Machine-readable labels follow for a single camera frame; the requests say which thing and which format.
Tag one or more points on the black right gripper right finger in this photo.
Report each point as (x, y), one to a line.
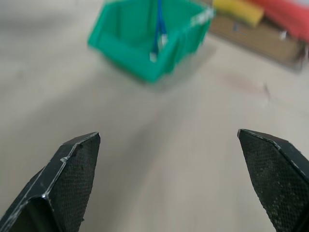
(277, 178)

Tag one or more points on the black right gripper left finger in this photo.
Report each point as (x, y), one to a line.
(60, 186)

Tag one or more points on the green plastic bin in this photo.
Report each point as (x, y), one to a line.
(135, 43)

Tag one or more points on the brown cardboard box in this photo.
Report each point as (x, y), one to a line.
(256, 41)

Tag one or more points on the red foam roll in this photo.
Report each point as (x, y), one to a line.
(287, 17)

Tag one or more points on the yellow foam roll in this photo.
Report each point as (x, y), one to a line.
(239, 10)

